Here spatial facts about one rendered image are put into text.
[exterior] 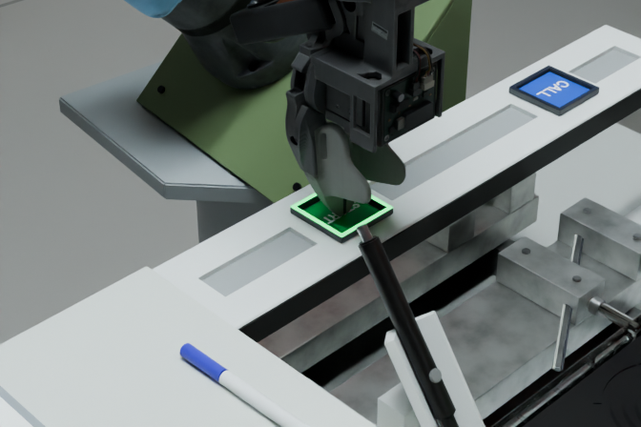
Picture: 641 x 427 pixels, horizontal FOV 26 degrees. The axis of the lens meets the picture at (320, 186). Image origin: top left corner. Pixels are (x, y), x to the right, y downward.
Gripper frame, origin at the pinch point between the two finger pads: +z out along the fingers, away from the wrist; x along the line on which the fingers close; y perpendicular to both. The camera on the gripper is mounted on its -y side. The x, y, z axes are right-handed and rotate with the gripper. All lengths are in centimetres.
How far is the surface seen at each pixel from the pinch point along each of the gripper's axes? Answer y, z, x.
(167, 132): -36.1, 15.2, 11.7
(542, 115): 2.4, 1.3, 22.3
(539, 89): -0.2, 0.9, 25.1
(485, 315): 10.2, 9.3, 6.3
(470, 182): 4.8, 1.3, 10.3
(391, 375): 9.9, 9.3, -3.9
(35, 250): -127, 97, 47
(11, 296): -119, 97, 36
